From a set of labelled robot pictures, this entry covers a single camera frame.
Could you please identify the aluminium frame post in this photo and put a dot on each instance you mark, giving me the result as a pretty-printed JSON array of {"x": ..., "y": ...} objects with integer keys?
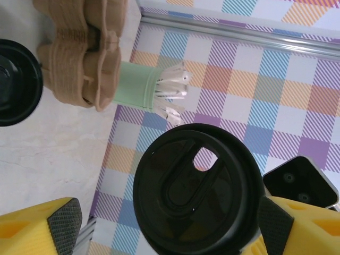
[{"x": 239, "y": 32}]

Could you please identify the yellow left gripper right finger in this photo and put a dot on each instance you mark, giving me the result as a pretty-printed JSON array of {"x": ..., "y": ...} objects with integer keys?
[{"x": 305, "y": 233}]

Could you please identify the stack of black lids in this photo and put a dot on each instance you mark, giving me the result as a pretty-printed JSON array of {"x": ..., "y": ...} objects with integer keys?
[{"x": 16, "y": 85}]

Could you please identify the stack of cardboard cup carriers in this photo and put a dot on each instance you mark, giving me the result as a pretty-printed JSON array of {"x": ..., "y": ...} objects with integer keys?
[{"x": 71, "y": 58}]

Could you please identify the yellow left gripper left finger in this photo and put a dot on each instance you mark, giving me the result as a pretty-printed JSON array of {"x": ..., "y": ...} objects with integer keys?
[{"x": 24, "y": 231}]

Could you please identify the black plastic cup lid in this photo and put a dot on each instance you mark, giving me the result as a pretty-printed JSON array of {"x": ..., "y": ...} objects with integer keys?
[{"x": 212, "y": 212}]

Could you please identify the mint green holder cup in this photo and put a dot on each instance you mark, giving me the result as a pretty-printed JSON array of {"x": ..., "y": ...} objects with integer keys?
[{"x": 132, "y": 85}]

